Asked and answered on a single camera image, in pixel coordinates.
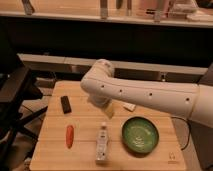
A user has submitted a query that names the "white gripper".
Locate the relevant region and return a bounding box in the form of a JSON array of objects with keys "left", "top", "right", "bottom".
[{"left": 88, "top": 95, "right": 115, "bottom": 119}]

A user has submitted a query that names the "red orange pepper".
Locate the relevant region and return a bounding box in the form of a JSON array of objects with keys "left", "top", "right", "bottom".
[{"left": 66, "top": 125, "right": 74, "bottom": 149}]

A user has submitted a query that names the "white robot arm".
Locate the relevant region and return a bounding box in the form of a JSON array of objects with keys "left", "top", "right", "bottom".
[{"left": 80, "top": 59, "right": 213, "bottom": 128}]

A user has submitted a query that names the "white sponge block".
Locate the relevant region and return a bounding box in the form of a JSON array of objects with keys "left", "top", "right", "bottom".
[{"left": 123, "top": 103, "right": 136, "bottom": 112}]

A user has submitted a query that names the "white plastic bottle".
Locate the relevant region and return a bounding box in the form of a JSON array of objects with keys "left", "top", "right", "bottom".
[{"left": 95, "top": 122, "right": 108, "bottom": 164}]

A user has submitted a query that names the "green bowl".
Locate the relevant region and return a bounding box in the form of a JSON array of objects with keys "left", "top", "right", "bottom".
[{"left": 121, "top": 116, "right": 159, "bottom": 154}]

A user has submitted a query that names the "black rectangular bar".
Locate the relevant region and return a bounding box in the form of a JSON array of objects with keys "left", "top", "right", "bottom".
[{"left": 61, "top": 96, "right": 71, "bottom": 113}]

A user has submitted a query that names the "black office chair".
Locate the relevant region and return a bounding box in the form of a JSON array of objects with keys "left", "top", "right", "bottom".
[{"left": 0, "top": 52, "right": 47, "bottom": 171}]

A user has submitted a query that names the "black cable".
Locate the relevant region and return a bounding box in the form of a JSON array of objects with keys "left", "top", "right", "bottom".
[{"left": 171, "top": 116, "right": 191, "bottom": 151}]

